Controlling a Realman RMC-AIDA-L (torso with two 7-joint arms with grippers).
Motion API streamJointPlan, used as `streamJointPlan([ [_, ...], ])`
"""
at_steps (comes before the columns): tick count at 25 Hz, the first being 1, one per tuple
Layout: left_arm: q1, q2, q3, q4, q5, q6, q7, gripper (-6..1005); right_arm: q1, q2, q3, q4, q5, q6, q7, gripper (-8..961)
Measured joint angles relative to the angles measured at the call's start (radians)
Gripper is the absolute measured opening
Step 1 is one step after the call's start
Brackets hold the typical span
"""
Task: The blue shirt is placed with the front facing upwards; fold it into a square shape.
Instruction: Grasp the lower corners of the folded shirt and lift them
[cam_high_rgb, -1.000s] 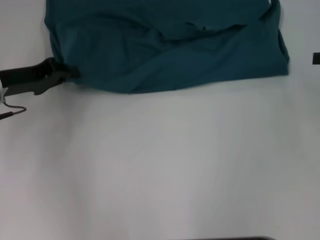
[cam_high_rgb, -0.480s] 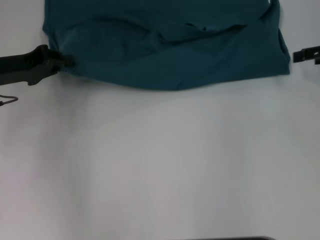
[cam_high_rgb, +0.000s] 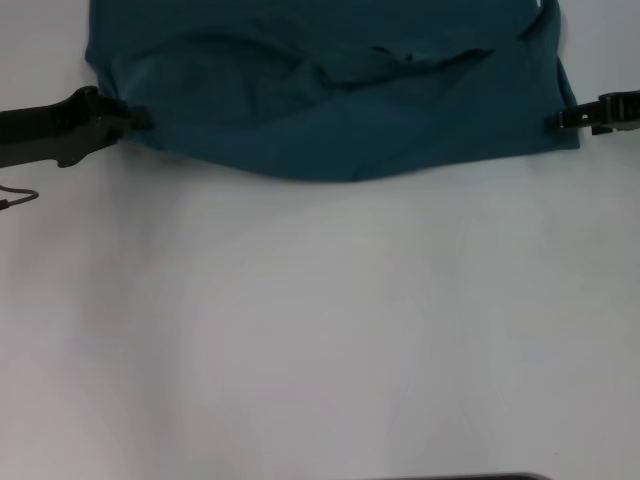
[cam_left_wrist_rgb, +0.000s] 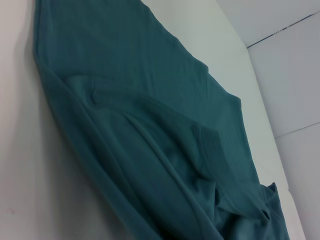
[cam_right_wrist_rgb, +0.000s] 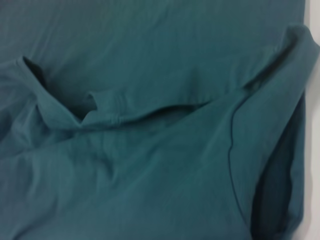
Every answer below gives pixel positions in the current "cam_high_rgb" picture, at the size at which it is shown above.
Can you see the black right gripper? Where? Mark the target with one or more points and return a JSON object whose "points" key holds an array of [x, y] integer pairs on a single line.
{"points": [[612, 112]]}

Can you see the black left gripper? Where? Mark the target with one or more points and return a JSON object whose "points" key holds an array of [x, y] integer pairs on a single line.
{"points": [[60, 127]]}

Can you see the teal T-shirt with pink print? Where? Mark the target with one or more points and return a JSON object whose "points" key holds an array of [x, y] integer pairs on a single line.
{"points": [[325, 100]]}

